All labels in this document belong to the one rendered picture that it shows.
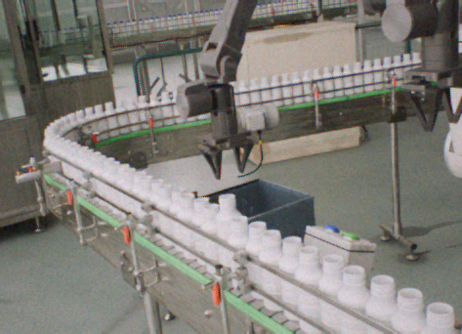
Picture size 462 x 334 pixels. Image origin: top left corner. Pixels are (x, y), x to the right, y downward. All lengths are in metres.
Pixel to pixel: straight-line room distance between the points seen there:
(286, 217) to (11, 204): 3.08
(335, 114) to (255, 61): 2.28
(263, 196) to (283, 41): 3.48
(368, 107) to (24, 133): 2.50
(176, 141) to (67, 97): 3.72
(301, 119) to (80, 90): 3.88
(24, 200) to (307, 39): 2.84
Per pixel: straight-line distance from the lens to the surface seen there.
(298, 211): 2.04
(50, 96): 6.72
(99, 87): 6.89
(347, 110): 3.44
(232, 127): 1.32
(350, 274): 1.07
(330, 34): 5.84
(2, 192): 4.75
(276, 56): 5.65
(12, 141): 4.69
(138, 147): 3.12
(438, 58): 1.02
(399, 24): 0.96
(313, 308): 1.19
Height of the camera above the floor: 1.66
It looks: 16 degrees down
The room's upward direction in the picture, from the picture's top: 7 degrees counter-clockwise
